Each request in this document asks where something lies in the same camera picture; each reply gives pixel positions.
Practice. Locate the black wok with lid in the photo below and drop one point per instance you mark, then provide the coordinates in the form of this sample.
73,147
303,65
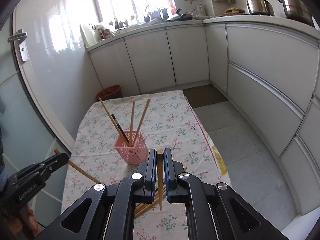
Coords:
180,17

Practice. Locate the row of windowsill jars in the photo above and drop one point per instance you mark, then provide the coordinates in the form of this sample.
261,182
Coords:
120,23

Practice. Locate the frosted glass door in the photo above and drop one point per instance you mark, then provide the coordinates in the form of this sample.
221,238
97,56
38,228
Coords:
37,92

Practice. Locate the red bottle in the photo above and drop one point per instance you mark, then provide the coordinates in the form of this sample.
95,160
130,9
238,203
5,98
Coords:
172,10

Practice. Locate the black chopstick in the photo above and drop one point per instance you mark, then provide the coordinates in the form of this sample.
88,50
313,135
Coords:
118,127

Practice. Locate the steel kettle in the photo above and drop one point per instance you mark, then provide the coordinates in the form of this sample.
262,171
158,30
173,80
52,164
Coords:
258,3

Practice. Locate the pink perforated utensil holder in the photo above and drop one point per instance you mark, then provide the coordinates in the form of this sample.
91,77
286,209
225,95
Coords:
132,152

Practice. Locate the tan wooden chopstick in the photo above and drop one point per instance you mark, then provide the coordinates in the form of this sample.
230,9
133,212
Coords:
132,120
160,180
80,170
107,113
143,113

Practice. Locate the white kitchen cabinets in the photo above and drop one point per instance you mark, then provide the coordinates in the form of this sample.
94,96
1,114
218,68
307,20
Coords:
250,62

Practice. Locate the yellow patterned cloth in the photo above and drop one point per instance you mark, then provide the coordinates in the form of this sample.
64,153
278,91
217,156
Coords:
220,160

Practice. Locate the basket of food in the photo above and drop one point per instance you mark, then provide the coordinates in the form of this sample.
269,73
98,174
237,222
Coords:
233,11

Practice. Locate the brown floor mat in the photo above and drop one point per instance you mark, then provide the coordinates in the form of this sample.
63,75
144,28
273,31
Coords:
205,96

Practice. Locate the person's left hand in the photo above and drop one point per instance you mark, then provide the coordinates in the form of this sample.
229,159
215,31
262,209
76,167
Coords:
32,220

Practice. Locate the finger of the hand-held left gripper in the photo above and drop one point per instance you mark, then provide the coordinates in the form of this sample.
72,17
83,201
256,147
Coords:
57,162

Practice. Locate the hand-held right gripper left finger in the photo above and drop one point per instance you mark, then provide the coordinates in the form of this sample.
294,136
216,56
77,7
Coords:
153,177

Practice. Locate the red trash bin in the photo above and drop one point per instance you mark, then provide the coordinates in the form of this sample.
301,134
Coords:
110,91

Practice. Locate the bunch of wooden chopsticks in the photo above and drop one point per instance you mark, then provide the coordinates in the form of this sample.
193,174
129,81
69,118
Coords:
145,208

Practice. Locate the steel steamer pot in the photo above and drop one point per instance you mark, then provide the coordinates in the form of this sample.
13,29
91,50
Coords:
292,2

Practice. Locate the clear glass pitcher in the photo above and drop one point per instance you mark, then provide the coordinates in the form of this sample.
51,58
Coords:
201,10

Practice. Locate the white cutting board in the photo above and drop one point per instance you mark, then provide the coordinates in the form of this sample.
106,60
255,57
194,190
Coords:
87,36

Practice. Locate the floral tablecloth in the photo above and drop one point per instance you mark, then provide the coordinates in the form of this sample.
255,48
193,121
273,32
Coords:
170,120

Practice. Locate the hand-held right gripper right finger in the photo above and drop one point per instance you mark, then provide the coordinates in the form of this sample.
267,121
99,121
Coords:
167,177

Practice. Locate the white kitchen countertop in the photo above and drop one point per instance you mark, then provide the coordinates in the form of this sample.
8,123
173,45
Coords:
150,26

